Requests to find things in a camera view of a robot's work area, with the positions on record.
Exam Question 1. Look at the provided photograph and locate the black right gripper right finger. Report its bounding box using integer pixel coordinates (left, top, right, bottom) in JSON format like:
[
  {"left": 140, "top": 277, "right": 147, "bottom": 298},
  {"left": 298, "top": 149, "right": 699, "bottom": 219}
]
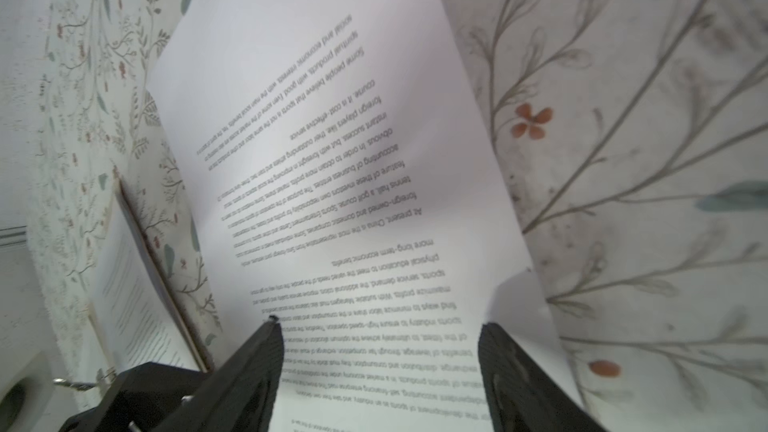
[{"left": 478, "top": 323, "right": 604, "bottom": 432}]

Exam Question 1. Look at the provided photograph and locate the beige file folder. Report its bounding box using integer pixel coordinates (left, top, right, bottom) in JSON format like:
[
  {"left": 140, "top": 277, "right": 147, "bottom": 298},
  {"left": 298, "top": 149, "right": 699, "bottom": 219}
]
[{"left": 86, "top": 179, "right": 214, "bottom": 373}]

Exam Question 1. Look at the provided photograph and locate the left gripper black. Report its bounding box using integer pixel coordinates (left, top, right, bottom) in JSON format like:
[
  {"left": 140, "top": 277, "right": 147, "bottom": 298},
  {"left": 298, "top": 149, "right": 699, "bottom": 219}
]
[{"left": 60, "top": 362, "right": 209, "bottom": 431}]

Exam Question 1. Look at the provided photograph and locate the printed paper sheet back wall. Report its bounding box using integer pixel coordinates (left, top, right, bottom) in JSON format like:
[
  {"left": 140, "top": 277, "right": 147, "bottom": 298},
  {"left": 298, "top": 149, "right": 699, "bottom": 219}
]
[{"left": 148, "top": 0, "right": 582, "bottom": 431}]

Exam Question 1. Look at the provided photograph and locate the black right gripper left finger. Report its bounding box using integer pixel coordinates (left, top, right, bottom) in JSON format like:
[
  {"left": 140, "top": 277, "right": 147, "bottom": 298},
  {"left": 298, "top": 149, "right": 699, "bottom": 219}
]
[{"left": 156, "top": 316, "right": 284, "bottom": 432}]

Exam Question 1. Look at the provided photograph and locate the printed paper sheet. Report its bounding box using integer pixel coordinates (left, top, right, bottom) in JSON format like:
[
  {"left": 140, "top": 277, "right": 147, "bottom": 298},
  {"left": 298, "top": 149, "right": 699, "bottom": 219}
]
[{"left": 89, "top": 197, "right": 202, "bottom": 373}]

